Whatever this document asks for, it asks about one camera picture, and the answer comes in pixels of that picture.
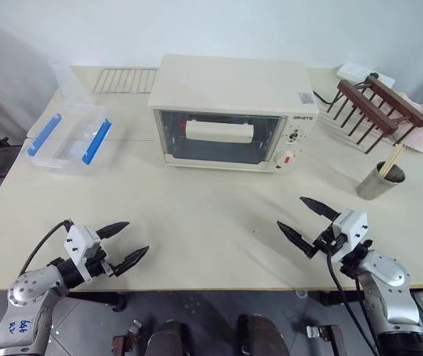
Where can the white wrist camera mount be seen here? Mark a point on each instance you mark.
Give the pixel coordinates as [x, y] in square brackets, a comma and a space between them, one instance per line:
[352, 230]
[79, 243]

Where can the black table frame leg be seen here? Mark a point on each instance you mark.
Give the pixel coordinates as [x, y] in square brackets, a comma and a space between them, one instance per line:
[339, 297]

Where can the clear plastic storage box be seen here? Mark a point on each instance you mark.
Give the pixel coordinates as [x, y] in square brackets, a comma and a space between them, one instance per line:
[72, 137]

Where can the wooden chopstick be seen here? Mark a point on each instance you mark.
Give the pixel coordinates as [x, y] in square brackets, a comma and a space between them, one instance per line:
[389, 161]
[397, 155]

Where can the glass oven door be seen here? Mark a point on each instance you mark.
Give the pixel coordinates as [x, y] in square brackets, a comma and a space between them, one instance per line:
[170, 148]

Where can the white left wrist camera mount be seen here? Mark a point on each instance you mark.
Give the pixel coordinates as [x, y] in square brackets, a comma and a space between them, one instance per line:
[79, 243]

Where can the cream toaster oven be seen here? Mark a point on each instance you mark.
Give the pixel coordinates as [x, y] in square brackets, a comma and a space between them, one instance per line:
[230, 81]

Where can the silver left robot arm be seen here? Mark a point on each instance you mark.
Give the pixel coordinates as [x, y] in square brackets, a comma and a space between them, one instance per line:
[29, 293]

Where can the white power strip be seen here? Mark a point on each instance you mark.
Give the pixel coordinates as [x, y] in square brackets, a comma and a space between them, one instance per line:
[352, 70]

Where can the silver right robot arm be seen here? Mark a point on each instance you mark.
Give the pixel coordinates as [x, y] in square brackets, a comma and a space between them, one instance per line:
[389, 285]

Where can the blue box latch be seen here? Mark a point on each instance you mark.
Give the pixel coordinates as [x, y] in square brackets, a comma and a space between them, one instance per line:
[96, 142]
[44, 134]

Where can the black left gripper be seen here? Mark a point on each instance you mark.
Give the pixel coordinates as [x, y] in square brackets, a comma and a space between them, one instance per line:
[98, 264]

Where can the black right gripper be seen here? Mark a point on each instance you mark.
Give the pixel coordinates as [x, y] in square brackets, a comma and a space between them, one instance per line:
[326, 243]

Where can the white knob with red indicator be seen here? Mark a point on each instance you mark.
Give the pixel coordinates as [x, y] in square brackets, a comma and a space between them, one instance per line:
[284, 160]

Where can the brown caster bracket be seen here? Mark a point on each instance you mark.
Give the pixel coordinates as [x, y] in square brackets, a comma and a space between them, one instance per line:
[128, 343]
[324, 337]

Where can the brown wooden dish rack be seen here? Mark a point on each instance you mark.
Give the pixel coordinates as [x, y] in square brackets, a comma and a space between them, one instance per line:
[373, 107]

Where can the dark rounded shape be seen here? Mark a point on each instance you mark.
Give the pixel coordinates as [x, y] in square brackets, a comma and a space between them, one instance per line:
[261, 335]
[170, 339]

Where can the stainless steel cup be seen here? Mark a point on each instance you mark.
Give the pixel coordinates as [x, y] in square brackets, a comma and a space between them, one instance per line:
[376, 185]

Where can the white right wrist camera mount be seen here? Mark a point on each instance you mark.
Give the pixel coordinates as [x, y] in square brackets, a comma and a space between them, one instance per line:
[352, 230]

